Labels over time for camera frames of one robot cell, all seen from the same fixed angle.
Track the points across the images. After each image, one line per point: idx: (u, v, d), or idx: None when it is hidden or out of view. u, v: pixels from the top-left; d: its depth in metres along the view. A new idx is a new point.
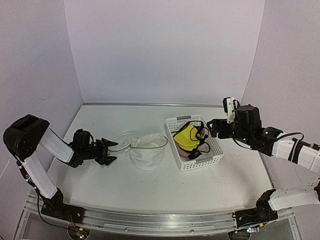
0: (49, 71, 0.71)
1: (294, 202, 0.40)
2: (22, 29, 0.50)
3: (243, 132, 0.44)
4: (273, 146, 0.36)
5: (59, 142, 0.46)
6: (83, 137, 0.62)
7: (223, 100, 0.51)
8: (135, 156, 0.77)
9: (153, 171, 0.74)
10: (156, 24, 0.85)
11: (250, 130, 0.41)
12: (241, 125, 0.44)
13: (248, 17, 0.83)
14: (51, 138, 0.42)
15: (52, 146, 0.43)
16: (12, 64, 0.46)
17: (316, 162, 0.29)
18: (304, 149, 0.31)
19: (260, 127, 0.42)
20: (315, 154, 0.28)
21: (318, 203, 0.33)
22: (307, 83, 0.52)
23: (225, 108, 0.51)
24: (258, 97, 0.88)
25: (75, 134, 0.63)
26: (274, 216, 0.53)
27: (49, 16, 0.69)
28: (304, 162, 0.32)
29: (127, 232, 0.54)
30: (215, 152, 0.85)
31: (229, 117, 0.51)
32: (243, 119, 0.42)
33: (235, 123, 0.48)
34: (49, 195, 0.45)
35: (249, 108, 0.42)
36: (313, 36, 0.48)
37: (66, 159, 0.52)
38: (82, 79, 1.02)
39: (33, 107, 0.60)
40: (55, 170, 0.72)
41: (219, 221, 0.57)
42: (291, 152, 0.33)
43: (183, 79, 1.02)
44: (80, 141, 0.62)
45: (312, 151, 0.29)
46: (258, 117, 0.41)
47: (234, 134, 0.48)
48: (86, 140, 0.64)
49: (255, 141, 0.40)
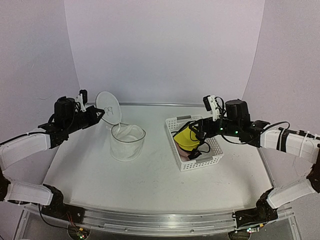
0: (49, 72, 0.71)
1: (291, 196, 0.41)
2: (22, 30, 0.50)
3: (233, 126, 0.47)
4: (260, 137, 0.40)
5: (22, 144, 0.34)
6: (66, 106, 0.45)
7: (205, 99, 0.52)
8: (114, 146, 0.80)
9: (137, 164, 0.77)
10: (156, 24, 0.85)
11: (239, 124, 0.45)
12: (230, 119, 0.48)
13: (247, 17, 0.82)
14: (8, 155, 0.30)
15: (18, 156, 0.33)
16: (13, 64, 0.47)
17: (304, 148, 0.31)
18: (290, 136, 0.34)
19: (248, 120, 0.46)
20: (303, 140, 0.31)
21: (313, 192, 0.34)
22: (306, 83, 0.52)
23: (208, 106, 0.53)
24: (258, 96, 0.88)
25: (55, 103, 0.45)
26: (274, 217, 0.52)
27: (48, 16, 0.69)
28: (291, 149, 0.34)
29: (127, 232, 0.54)
30: (215, 152, 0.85)
31: (214, 114, 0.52)
32: (232, 113, 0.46)
33: (222, 119, 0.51)
34: (45, 202, 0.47)
35: (238, 103, 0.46)
36: (312, 35, 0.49)
37: (47, 146, 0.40)
38: (82, 79, 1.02)
39: (33, 107, 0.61)
40: (55, 170, 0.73)
41: (219, 221, 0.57)
42: (278, 141, 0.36)
43: (183, 79, 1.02)
44: (62, 112, 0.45)
45: (299, 137, 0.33)
46: (245, 111, 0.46)
47: (223, 130, 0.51)
48: (70, 110, 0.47)
49: (245, 134, 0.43)
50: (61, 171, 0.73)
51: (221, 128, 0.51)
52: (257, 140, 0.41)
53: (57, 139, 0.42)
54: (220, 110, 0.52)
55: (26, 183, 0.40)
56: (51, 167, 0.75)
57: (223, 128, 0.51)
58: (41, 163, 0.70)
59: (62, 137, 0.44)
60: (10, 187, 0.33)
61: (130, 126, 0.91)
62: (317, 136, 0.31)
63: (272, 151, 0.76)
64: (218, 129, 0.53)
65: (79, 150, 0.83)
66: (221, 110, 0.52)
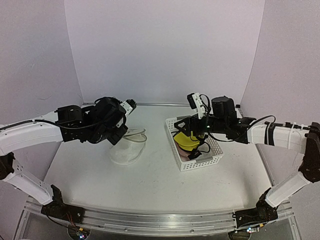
0: (49, 72, 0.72)
1: (288, 190, 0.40)
2: (22, 31, 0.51)
3: (220, 124, 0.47)
4: (248, 134, 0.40)
5: (22, 134, 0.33)
6: (112, 112, 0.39)
7: (190, 97, 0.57)
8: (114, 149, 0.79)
9: (137, 164, 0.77)
10: (156, 24, 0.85)
11: (226, 121, 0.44)
12: (217, 117, 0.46)
13: (248, 16, 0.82)
14: (1, 144, 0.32)
15: (20, 142, 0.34)
16: (13, 66, 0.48)
17: (292, 138, 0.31)
18: (277, 129, 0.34)
19: (235, 117, 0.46)
20: (290, 131, 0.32)
21: (308, 183, 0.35)
22: (305, 83, 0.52)
23: (193, 104, 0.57)
24: (257, 96, 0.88)
25: (108, 102, 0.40)
26: (274, 216, 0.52)
27: (48, 17, 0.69)
28: (280, 143, 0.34)
29: (127, 232, 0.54)
30: (215, 152, 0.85)
31: (200, 112, 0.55)
32: (219, 111, 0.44)
33: (208, 117, 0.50)
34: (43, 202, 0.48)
35: (224, 99, 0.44)
36: (311, 35, 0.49)
37: (56, 137, 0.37)
38: (82, 80, 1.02)
39: (33, 107, 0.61)
40: (53, 170, 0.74)
41: (219, 221, 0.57)
42: (266, 135, 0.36)
43: (183, 79, 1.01)
44: (100, 112, 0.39)
45: (286, 129, 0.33)
46: (232, 108, 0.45)
47: (210, 128, 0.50)
48: (109, 120, 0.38)
49: (231, 131, 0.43)
50: (60, 171, 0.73)
51: (208, 126, 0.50)
52: (245, 135, 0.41)
53: (71, 134, 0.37)
54: (205, 109, 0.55)
55: (26, 175, 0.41)
56: (51, 167, 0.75)
57: (209, 126, 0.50)
58: (41, 163, 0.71)
59: (77, 134, 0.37)
60: (9, 175, 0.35)
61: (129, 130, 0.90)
62: (304, 125, 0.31)
63: (272, 151, 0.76)
64: (204, 127, 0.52)
65: (78, 150, 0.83)
66: (206, 107, 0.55)
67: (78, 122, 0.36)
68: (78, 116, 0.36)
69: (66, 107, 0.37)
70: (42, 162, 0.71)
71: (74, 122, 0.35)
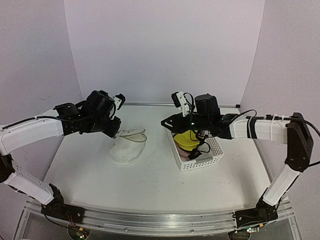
0: (49, 72, 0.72)
1: (280, 187, 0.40)
2: (22, 31, 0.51)
3: (204, 121, 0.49)
4: (230, 129, 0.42)
5: (25, 131, 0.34)
6: (103, 102, 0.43)
7: (174, 96, 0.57)
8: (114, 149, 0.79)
9: (137, 164, 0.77)
10: (156, 24, 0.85)
11: (209, 118, 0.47)
12: (201, 114, 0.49)
13: (248, 17, 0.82)
14: (5, 142, 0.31)
15: (22, 140, 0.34)
16: (13, 66, 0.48)
17: (274, 129, 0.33)
18: (258, 122, 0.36)
19: (218, 114, 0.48)
20: (271, 123, 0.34)
21: (298, 174, 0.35)
22: (305, 84, 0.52)
23: (177, 102, 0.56)
24: (257, 96, 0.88)
25: (96, 94, 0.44)
26: (274, 216, 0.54)
27: (48, 17, 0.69)
28: (263, 135, 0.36)
29: (127, 232, 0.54)
30: (215, 152, 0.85)
31: (184, 110, 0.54)
32: (202, 109, 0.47)
33: (193, 114, 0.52)
34: (44, 200, 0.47)
35: (207, 97, 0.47)
36: (311, 35, 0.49)
37: (57, 132, 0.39)
38: (82, 80, 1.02)
39: (33, 107, 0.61)
40: (53, 170, 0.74)
41: (219, 221, 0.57)
42: (247, 128, 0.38)
43: (184, 79, 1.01)
44: (92, 104, 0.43)
45: (267, 122, 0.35)
46: (215, 105, 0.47)
47: (194, 125, 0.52)
48: (102, 109, 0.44)
49: (214, 128, 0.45)
50: (60, 171, 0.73)
51: (192, 123, 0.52)
52: (227, 131, 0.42)
53: (72, 127, 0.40)
54: (189, 106, 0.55)
55: (26, 175, 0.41)
56: (51, 167, 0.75)
57: (194, 123, 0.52)
58: (41, 163, 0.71)
59: (77, 126, 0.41)
60: (11, 175, 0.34)
61: (129, 130, 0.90)
62: (284, 116, 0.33)
63: (272, 151, 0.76)
64: (189, 124, 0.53)
65: (78, 150, 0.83)
66: (190, 105, 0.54)
67: (77, 115, 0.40)
68: (74, 111, 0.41)
69: (63, 104, 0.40)
70: (42, 162, 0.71)
71: (73, 116, 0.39)
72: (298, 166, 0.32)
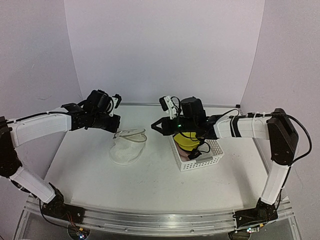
0: (49, 71, 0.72)
1: (274, 183, 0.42)
2: (21, 31, 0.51)
3: (190, 122, 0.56)
4: (215, 129, 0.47)
5: (39, 124, 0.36)
6: (103, 100, 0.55)
7: (162, 100, 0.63)
8: (114, 150, 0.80)
9: (136, 164, 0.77)
10: (156, 24, 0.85)
11: (195, 119, 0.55)
12: (187, 116, 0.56)
13: (248, 17, 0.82)
14: (21, 133, 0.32)
15: (34, 133, 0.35)
16: (13, 66, 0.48)
17: (255, 126, 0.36)
18: (240, 121, 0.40)
19: (202, 116, 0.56)
20: (252, 121, 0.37)
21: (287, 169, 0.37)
22: (305, 84, 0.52)
23: (165, 105, 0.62)
24: (257, 96, 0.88)
25: (95, 93, 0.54)
26: (274, 217, 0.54)
27: (48, 16, 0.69)
28: (246, 133, 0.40)
29: (127, 232, 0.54)
30: (215, 152, 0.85)
31: (171, 113, 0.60)
32: (188, 111, 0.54)
33: (180, 116, 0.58)
34: (45, 199, 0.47)
35: (191, 101, 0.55)
36: (311, 35, 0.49)
37: (65, 127, 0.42)
38: (82, 80, 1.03)
39: (33, 107, 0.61)
40: (53, 170, 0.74)
41: (219, 221, 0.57)
42: (231, 127, 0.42)
43: (184, 79, 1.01)
44: (93, 101, 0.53)
45: (249, 119, 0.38)
46: (199, 108, 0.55)
47: (183, 126, 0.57)
48: (102, 106, 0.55)
49: (200, 129, 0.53)
50: (60, 171, 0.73)
51: (180, 124, 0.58)
52: (213, 132, 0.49)
53: (79, 123, 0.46)
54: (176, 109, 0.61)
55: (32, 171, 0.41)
56: (51, 167, 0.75)
57: (181, 124, 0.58)
58: (41, 163, 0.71)
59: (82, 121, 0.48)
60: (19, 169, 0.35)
61: (129, 130, 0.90)
62: (265, 113, 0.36)
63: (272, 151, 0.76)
64: (177, 126, 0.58)
65: (78, 150, 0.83)
66: (177, 109, 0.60)
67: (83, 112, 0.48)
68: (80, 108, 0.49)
69: (69, 104, 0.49)
70: (42, 162, 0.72)
71: (81, 113, 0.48)
72: (282, 159, 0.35)
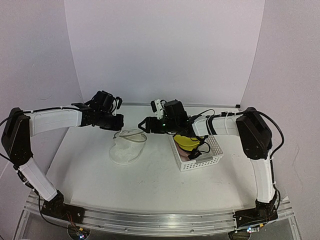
0: (49, 71, 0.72)
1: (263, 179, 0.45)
2: (22, 31, 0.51)
3: (172, 122, 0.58)
4: (193, 127, 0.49)
5: (53, 116, 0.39)
6: (107, 98, 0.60)
7: (153, 102, 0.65)
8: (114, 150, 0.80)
9: (136, 164, 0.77)
10: (156, 24, 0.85)
11: (176, 119, 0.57)
12: (169, 117, 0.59)
13: (248, 17, 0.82)
14: (36, 123, 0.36)
15: (47, 125, 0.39)
16: (13, 66, 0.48)
17: (228, 124, 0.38)
18: (215, 119, 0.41)
19: (183, 116, 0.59)
20: (224, 119, 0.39)
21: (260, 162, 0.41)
22: (305, 84, 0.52)
23: (154, 108, 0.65)
24: (257, 96, 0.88)
25: (100, 93, 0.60)
26: (274, 216, 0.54)
27: (48, 16, 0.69)
28: (221, 131, 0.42)
29: (127, 232, 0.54)
30: (215, 152, 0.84)
31: (158, 114, 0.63)
32: (170, 111, 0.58)
33: (165, 117, 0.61)
34: (47, 198, 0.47)
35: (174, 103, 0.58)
36: (311, 35, 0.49)
37: (76, 122, 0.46)
38: (81, 80, 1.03)
39: (32, 107, 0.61)
40: (53, 170, 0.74)
41: (219, 221, 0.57)
42: (208, 126, 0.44)
43: (184, 79, 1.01)
44: (99, 101, 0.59)
45: (222, 118, 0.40)
46: (180, 109, 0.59)
47: (166, 125, 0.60)
48: (107, 105, 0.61)
49: (181, 128, 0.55)
50: (60, 171, 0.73)
51: (164, 124, 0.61)
52: (192, 130, 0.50)
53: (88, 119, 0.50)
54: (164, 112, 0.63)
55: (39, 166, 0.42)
56: (51, 167, 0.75)
57: (165, 124, 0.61)
58: (41, 163, 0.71)
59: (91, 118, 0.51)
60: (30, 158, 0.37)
61: (129, 130, 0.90)
62: (235, 112, 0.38)
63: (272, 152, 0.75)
64: (161, 125, 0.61)
65: (78, 150, 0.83)
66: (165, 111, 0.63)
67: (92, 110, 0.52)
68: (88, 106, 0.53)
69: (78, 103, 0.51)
70: (42, 162, 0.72)
71: (90, 111, 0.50)
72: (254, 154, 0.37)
